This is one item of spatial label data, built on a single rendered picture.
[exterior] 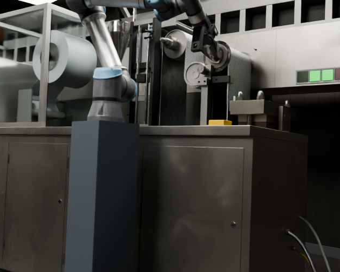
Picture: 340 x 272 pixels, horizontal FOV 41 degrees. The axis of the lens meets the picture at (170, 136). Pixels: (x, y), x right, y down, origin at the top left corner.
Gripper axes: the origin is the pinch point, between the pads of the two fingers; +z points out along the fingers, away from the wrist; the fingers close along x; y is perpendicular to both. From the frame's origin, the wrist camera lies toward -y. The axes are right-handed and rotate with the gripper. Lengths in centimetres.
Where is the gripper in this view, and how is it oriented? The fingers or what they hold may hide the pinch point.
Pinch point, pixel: (212, 59)
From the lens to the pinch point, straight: 212.3
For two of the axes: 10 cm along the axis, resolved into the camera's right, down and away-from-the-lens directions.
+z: 4.2, 6.9, 6.0
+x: -8.2, -0.1, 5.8
